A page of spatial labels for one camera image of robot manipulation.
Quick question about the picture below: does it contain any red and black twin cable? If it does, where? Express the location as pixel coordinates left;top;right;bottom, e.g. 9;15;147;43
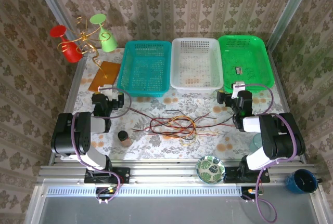
148;116;201;136

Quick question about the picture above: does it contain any yellow cable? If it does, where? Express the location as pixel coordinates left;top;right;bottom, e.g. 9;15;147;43
166;115;197;139
180;129;226;146

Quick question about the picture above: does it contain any brown wooden base board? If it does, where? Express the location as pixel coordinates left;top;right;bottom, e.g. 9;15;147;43
87;61;122;94

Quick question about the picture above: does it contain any teal plastic basket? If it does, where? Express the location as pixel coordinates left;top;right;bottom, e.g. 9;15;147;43
116;40;172;98

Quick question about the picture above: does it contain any white plastic basket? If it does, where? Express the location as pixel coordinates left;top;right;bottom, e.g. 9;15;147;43
170;37;224;91

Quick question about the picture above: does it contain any translucent teal cup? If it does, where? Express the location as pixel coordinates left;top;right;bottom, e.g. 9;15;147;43
248;133;263;154

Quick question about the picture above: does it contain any brown jar with black lid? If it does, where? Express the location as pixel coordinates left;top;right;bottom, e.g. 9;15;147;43
117;130;133;147

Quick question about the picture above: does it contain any green plastic basket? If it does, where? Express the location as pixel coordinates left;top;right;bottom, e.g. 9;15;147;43
217;35;275;94

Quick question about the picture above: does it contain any red plastic wine glass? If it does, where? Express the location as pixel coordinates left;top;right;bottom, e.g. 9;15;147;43
49;25;84;64

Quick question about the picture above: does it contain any green plastic wine glass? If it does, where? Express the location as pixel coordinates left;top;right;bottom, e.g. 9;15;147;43
89;14;118;53

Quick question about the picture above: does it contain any leaf pattern bowl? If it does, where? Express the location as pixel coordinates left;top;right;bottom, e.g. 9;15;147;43
195;155;226;185

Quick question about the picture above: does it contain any dark blue mug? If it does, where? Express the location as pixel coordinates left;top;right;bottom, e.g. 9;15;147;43
284;168;323;195

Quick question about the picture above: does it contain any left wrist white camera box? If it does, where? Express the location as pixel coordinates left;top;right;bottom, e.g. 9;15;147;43
97;84;121;101

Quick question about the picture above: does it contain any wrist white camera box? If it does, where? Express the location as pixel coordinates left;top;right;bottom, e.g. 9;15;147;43
97;84;121;101
232;81;247;99

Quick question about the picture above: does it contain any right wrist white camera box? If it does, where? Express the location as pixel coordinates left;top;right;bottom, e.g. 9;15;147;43
232;81;247;99

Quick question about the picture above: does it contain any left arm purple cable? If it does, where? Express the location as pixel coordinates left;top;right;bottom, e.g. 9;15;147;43
71;85;132;205

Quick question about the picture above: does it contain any gold wire glass holder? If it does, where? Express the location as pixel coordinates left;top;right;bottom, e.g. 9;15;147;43
57;16;112;79

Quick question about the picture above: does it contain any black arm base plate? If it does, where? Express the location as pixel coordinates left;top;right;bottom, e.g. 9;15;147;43
223;166;271;183
84;167;131;185

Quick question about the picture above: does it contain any black connector box with wires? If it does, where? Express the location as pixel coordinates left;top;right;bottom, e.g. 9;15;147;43
95;186;118;204
240;186;263;204

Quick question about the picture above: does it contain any aluminium frame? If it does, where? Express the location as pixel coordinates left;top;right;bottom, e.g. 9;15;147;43
24;0;333;224

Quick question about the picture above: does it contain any white slotted cable duct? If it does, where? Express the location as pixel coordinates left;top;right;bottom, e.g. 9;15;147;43
45;185;242;198

